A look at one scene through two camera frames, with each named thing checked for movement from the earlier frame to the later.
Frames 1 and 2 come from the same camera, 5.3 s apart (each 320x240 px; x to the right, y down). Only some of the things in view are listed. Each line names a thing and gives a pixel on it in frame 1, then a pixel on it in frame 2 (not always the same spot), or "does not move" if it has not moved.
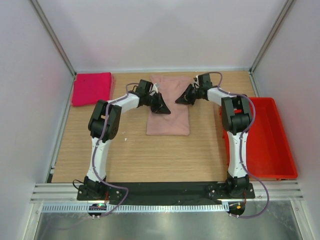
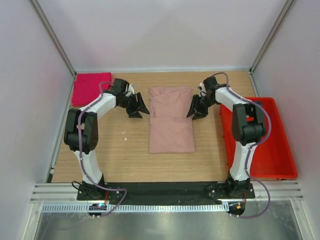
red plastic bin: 271,152 does not move
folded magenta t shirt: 90,88 does not move
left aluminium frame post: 53,38 does not move
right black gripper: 185,98 -> 194,104
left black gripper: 160,107 -> 142,108
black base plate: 166,193 does not move
